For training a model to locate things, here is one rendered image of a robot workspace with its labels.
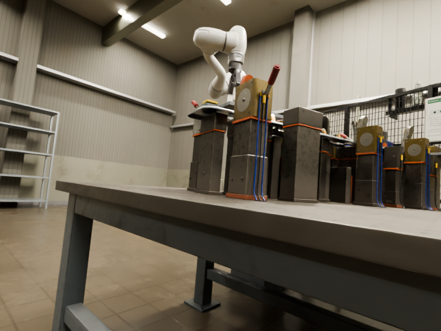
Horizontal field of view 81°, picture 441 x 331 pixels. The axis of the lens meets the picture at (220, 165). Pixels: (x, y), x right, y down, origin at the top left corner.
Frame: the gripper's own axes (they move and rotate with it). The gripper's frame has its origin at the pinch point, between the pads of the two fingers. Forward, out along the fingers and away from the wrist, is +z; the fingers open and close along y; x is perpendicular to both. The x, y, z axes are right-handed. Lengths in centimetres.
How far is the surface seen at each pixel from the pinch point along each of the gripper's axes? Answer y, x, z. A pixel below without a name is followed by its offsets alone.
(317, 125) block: 53, 18, 22
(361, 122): 37, 51, 13
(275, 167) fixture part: 38, 10, 38
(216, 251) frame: 83, -23, 60
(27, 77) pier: -447, -306, -135
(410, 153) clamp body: 32, 85, 23
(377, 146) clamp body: 44, 53, 25
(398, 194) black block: 36, 74, 44
